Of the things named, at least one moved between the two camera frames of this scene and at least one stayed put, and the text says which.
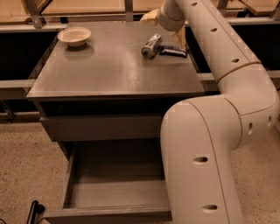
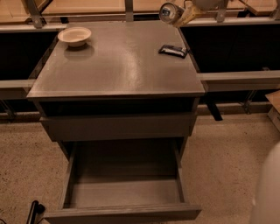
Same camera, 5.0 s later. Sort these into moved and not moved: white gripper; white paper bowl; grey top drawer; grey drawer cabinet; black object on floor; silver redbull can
Moved: white gripper; silver redbull can
Not moved: black object on floor; grey top drawer; white paper bowl; grey drawer cabinet
